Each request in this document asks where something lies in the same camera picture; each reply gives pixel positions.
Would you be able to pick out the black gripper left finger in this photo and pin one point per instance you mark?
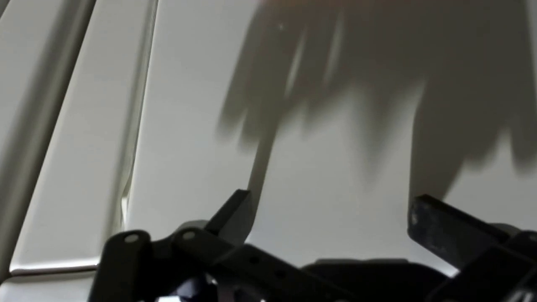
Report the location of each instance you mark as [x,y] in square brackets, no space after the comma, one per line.
[235,215]

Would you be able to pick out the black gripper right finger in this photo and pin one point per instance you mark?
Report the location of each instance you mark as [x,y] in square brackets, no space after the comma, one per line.
[453,226]

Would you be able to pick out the white washing machine door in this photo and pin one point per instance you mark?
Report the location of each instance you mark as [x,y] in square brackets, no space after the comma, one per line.
[346,194]

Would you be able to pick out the white washing machine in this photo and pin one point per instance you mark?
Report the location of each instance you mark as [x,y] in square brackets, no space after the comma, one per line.
[72,168]

